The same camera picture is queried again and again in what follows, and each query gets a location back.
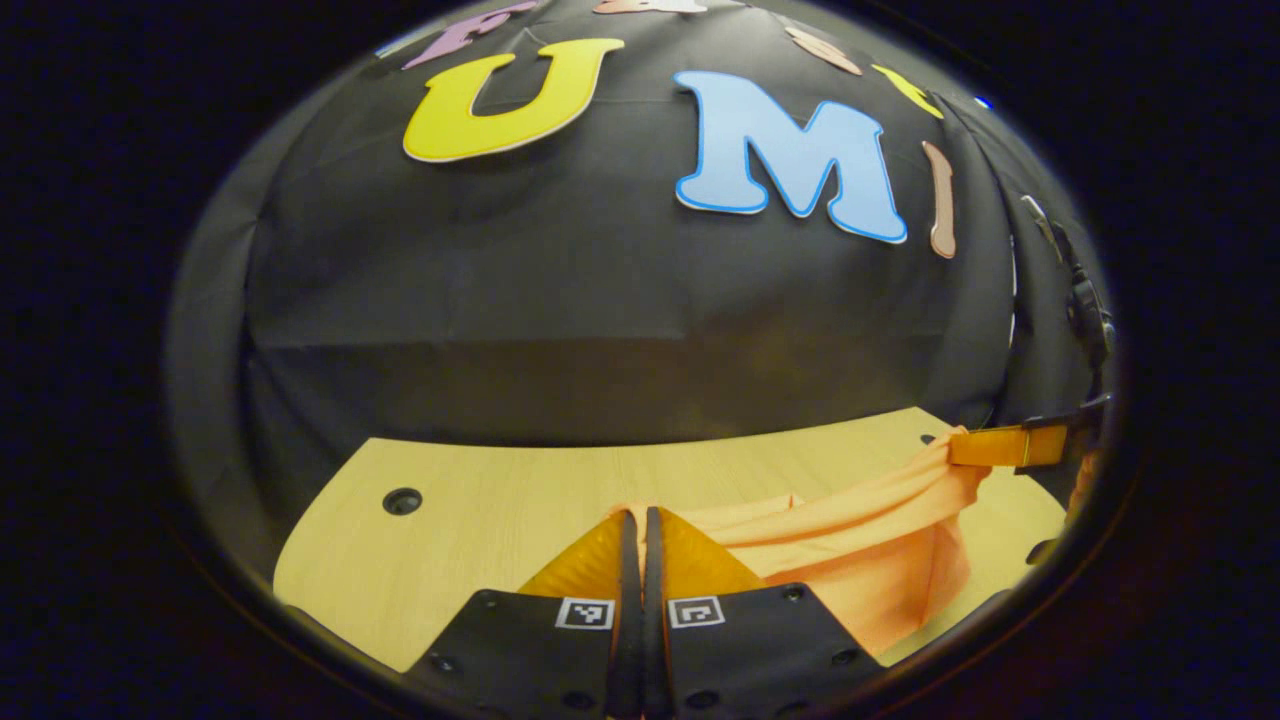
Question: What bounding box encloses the orange T-shirt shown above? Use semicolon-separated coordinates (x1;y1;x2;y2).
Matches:
610;428;993;656

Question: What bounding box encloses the black backdrop cloth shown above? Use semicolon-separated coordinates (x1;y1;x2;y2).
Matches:
165;0;1116;591

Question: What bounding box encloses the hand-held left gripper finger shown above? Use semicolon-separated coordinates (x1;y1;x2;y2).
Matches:
643;506;886;720
400;508;644;720

